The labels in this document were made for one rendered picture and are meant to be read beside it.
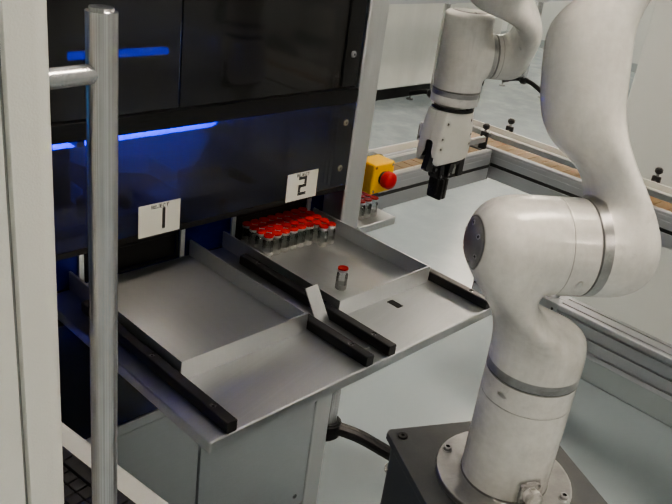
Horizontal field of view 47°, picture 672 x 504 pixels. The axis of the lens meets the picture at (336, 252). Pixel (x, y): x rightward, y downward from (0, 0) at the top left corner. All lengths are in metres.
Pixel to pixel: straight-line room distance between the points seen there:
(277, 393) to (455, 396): 1.69
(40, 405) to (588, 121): 0.64
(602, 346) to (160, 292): 1.37
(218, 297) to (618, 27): 0.83
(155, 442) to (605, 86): 1.13
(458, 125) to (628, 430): 1.78
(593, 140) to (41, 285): 0.61
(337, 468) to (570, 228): 1.64
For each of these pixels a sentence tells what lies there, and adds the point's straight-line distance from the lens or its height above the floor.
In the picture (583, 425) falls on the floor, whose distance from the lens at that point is 2.90.
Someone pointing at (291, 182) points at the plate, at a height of 1.03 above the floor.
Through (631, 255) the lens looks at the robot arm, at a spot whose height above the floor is 1.24.
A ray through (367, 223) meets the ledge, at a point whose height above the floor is 0.88.
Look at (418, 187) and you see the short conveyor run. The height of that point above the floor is 0.88.
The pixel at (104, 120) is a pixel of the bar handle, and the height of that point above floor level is 1.40.
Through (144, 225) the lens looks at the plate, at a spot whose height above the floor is 1.01.
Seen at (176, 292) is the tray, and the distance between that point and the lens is 1.44.
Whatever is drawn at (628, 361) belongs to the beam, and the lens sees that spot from 2.34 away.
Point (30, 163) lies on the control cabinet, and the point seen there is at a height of 1.38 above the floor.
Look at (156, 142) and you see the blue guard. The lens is 1.34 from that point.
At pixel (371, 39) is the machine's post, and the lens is 1.63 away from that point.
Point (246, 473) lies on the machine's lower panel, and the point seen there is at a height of 0.30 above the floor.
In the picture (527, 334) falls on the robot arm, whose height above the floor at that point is 1.13.
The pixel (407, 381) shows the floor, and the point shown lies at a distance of 2.86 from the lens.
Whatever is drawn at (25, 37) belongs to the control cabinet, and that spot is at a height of 1.47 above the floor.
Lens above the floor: 1.59
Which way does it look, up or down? 25 degrees down
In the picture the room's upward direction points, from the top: 8 degrees clockwise
